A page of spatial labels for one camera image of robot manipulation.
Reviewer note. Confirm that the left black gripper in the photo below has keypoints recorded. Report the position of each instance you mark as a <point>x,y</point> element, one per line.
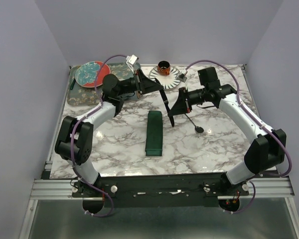
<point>145,84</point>

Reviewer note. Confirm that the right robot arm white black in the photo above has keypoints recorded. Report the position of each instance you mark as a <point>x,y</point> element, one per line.
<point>266,144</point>

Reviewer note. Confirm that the brown glazed cup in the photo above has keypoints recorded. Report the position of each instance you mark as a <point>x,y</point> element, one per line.
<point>163,68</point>

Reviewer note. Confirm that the floral teal serving tray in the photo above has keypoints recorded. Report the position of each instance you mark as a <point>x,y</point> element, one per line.
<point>81,96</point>

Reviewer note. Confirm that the dark green cloth napkin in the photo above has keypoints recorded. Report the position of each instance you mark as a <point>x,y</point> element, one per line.
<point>154,139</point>

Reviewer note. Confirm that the aluminium frame rail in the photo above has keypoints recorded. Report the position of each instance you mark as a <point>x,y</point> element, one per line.
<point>61,190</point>

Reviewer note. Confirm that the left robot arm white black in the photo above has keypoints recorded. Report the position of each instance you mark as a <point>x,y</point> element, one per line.
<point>74,141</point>

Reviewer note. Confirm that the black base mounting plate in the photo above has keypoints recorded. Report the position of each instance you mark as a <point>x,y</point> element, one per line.
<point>178,190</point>

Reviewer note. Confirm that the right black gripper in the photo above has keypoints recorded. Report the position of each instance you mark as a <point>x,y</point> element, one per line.
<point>181,106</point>

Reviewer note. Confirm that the red and teal plate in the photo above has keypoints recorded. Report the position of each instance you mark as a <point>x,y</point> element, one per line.
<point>86,75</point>

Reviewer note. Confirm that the black knife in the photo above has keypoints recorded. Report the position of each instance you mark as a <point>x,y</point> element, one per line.
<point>166,102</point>

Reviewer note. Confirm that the white striped saucer plate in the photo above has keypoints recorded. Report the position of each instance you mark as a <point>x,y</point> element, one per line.
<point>167,81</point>

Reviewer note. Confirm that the green handled utensil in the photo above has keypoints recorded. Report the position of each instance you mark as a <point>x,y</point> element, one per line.
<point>73,83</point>

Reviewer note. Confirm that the black spoon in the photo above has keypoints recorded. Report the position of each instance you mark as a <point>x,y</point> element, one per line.
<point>197,129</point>

